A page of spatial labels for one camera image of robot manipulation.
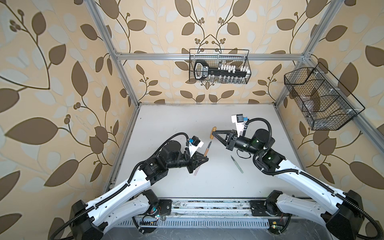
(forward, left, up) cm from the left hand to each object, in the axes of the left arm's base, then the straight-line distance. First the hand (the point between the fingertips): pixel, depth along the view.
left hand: (208, 158), depth 66 cm
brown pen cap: (+8, -2, +11) cm, 14 cm away
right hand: (+6, -2, +10) cm, 12 cm away
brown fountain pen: (+3, 0, +4) cm, 5 cm away
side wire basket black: (+25, -58, +11) cm, 64 cm away
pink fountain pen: (+3, +5, -24) cm, 25 cm away
